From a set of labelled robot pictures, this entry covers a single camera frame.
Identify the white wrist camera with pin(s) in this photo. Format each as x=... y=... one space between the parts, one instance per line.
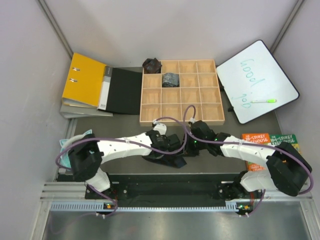
x=160 y=127
x=191 y=121

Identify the white whiteboard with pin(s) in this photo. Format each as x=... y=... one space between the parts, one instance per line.
x=254 y=74

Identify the green marker pen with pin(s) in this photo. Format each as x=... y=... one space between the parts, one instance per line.
x=270 y=101

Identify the brown blue striped tie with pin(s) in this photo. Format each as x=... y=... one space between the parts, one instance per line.
x=168 y=160

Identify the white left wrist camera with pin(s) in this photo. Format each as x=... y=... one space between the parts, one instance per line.
x=160 y=127

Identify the orange treehouse book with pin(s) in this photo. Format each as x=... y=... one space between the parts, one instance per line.
x=259 y=138

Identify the grey folder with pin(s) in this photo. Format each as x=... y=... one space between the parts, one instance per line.
x=71 y=112

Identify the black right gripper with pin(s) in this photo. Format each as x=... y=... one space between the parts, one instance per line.
x=189 y=151

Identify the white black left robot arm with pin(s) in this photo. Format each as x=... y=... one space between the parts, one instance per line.
x=87 y=153

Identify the grey slotted cable duct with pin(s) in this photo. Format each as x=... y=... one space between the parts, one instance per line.
x=91 y=206

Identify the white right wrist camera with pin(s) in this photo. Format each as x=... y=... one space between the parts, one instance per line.
x=191 y=121

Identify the rolled dark brown tie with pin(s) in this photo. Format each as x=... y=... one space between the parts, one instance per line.
x=152 y=66

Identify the rolled grey tie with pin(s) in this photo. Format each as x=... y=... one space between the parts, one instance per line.
x=170 y=80

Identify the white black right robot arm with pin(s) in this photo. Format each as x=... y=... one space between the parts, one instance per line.
x=284 y=168

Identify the wooden compartment tray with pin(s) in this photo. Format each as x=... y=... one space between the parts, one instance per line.
x=198 y=95

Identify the dark grey table mat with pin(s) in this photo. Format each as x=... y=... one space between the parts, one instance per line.
x=121 y=125

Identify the green treehouse book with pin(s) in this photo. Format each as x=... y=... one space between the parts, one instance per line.
x=277 y=139

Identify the black folder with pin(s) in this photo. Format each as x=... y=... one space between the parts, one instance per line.
x=120 y=91

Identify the yellow ring binder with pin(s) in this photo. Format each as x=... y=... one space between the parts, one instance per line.
x=83 y=83

